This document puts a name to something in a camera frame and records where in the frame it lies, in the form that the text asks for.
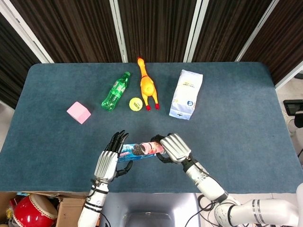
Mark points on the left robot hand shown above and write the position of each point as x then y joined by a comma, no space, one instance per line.
106,165

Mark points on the white paper bag package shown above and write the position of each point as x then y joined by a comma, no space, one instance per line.
185,94

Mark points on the grey robot torso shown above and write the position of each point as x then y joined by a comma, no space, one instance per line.
151,208

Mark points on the yellow tennis ball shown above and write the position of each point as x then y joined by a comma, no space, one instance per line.
135,104

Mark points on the red drum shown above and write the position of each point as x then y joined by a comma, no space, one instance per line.
35,210

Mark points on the yellow rubber chicken toy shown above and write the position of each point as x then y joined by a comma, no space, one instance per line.
148,87

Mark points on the teal felt table cover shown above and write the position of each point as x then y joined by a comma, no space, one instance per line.
213,142

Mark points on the dark slatted screen panel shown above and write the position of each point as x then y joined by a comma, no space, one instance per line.
158,26
284,40
232,26
14,61
71,28

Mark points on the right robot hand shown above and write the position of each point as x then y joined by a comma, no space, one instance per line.
176,149

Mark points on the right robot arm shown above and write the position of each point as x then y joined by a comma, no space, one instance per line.
208,186

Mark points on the pink foam cube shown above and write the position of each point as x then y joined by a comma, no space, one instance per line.
79,113

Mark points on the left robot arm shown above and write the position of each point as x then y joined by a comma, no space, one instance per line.
93,205

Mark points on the large open cardboard box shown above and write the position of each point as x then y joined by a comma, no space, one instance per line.
4,201

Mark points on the black monitor device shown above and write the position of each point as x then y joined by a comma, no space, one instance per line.
293,106

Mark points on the cookie snack packet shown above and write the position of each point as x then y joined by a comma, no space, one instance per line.
137,152

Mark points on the green plastic soda bottle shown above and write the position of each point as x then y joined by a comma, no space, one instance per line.
114,93

